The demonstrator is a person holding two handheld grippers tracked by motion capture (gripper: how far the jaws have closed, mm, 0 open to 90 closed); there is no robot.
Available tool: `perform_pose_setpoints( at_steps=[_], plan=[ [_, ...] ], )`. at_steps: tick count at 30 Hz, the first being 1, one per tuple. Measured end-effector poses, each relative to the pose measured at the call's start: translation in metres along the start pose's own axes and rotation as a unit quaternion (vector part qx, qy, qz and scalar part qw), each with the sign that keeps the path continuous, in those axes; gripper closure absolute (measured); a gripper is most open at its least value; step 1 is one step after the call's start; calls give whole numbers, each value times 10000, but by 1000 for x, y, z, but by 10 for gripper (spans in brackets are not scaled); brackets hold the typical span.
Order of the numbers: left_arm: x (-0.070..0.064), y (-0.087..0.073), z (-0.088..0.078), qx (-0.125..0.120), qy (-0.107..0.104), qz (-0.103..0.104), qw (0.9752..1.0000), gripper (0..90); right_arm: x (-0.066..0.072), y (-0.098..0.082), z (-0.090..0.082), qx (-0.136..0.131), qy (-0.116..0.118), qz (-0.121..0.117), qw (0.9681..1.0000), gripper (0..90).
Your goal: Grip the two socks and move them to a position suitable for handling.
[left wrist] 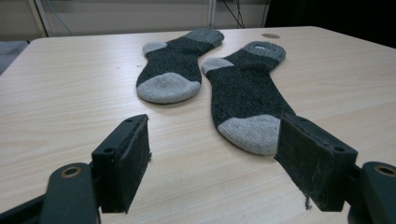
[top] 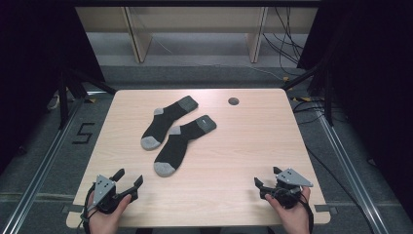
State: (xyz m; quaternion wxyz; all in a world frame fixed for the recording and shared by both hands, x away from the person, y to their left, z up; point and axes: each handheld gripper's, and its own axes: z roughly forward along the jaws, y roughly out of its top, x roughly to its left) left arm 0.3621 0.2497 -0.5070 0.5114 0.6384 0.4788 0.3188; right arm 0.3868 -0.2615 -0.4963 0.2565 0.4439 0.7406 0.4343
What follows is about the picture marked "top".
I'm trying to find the black and grey sock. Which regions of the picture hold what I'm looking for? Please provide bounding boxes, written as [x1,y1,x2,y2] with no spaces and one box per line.
[153,114,217,178]
[140,95,200,151]

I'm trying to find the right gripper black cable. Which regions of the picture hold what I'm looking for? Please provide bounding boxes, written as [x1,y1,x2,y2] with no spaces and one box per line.
[297,194,316,234]

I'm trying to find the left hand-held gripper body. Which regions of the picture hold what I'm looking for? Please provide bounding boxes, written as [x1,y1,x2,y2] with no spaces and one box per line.
[86,174,132,215]

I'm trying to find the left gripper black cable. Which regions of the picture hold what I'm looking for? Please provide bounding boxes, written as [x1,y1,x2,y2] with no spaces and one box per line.
[78,182,98,234]

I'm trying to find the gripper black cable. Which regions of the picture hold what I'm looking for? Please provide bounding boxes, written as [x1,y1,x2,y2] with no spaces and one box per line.
[78,182,98,234]
[297,194,316,234]

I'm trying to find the grey table bracket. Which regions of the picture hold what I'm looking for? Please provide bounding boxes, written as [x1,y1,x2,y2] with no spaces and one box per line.
[61,204,86,215]
[314,204,339,215]

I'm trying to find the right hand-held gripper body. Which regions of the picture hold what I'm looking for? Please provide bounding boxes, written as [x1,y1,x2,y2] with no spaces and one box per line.
[259,167,315,210]

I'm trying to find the metal floor rail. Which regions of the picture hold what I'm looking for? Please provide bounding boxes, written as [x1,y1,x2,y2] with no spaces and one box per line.
[0,91,113,234]
[315,110,393,234]

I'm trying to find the light wooden shelf unit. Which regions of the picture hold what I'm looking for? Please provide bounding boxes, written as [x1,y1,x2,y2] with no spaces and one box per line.
[75,7,319,64]

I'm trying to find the black floor cable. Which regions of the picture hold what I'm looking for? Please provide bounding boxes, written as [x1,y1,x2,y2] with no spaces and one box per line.
[303,144,378,234]

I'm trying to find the bundle of black cables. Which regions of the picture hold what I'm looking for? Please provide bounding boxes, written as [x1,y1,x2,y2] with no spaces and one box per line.
[262,7,308,76]

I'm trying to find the person's left hand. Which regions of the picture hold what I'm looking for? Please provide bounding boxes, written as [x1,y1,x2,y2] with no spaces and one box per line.
[87,191,132,234]

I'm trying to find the black metal stand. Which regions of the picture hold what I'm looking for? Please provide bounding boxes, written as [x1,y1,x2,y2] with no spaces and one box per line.
[56,66,117,131]
[281,62,335,127]

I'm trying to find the person's right hand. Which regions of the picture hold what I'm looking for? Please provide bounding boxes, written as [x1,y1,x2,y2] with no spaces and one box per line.
[264,186,312,234]

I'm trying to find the black curtain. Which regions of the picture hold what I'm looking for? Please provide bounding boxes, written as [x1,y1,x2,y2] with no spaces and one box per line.
[296,0,413,225]
[0,0,106,176]

